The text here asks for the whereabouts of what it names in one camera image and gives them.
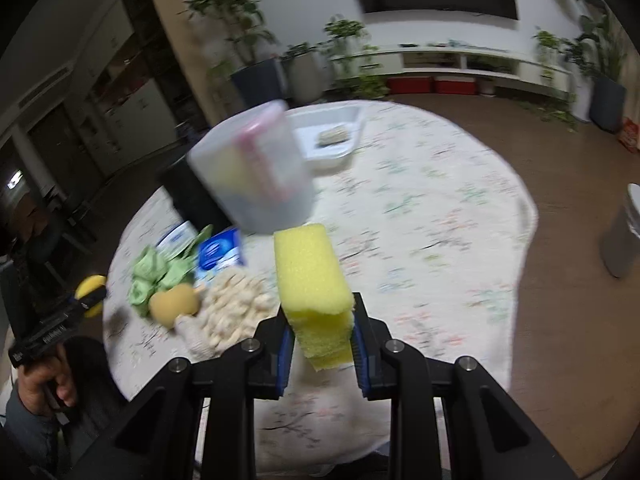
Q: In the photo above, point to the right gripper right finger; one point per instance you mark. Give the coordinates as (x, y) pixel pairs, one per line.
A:
(447, 416)

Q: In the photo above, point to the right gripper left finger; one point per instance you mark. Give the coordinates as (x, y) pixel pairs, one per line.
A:
(203, 413)

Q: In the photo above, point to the yellow round sponge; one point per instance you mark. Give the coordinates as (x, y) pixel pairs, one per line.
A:
(165, 306)

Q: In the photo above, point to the green cloth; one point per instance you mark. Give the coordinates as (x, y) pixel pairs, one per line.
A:
(152, 273)

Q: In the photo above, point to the cream knitted cloth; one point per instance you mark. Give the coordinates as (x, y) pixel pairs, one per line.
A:
(232, 305)

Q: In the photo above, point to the blue white tissue pack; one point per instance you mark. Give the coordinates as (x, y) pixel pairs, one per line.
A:
(217, 253)

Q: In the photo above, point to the yellow rectangular sponge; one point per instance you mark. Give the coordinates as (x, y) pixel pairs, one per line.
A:
(314, 295)

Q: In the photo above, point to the person left hand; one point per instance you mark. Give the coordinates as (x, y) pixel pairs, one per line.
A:
(32, 384)

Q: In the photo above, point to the floral white tablecloth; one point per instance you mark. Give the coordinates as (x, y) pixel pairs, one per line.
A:
(432, 228)

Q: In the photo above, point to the grey waste bin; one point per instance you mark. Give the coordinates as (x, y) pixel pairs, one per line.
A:
(619, 245)

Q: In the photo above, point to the white cupboard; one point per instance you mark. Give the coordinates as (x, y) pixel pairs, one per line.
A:
(114, 100)

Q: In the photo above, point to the translucent plastic container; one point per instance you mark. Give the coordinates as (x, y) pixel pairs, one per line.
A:
(253, 166)

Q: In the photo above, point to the red snack bag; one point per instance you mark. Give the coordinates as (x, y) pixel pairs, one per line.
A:
(629, 135)

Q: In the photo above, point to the white plastic tray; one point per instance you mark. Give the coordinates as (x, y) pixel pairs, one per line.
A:
(308, 121)

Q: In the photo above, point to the right red storage box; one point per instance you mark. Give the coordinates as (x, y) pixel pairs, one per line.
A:
(455, 85)

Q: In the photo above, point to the red storage box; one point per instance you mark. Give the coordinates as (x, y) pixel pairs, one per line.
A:
(455, 85)
(409, 84)

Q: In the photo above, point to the tall plant dark blue pot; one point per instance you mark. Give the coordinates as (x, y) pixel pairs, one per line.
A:
(244, 29)

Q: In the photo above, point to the left red storage box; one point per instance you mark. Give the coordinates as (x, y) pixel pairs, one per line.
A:
(409, 84)

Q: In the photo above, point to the white low tv cabinet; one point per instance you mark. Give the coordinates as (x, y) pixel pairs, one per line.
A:
(491, 68)

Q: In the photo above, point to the trailing green vine plant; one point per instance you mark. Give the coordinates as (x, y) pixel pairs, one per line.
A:
(353, 61)

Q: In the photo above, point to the plant in grey ribbed pot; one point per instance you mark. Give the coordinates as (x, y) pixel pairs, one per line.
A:
(303, 72)

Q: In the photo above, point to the large leaf plant blue pot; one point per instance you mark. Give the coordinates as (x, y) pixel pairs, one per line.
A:
(598, 53)

